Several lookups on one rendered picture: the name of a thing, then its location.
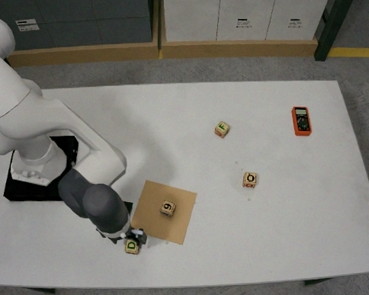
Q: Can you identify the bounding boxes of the tan square mat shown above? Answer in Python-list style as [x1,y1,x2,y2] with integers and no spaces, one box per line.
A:
[131,180,197,245]

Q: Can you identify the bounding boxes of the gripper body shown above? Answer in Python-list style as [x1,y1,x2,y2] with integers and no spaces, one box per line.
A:
[110,224,134,240]

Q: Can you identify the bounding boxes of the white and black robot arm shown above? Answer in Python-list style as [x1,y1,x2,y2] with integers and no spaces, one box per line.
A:
[0,19,133,239]

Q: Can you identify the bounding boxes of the orange digital multimeter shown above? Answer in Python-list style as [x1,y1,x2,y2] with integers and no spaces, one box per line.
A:
[291,107,312,136]

